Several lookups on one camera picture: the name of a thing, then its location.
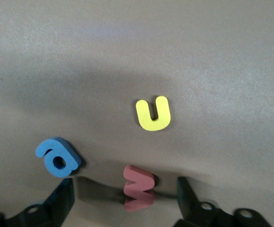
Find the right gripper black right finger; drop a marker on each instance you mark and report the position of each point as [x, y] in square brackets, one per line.
[191, 212]

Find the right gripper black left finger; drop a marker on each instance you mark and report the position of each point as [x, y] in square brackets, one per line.
[56, 208]

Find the blue foam lowercase a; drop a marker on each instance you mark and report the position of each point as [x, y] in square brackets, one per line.
[48, 147]

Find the red foam lowercase w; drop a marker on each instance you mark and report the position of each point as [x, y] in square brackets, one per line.
[136, 176]

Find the yellow foam lowercase u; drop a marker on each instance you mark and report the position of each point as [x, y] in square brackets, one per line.
[151, 124]

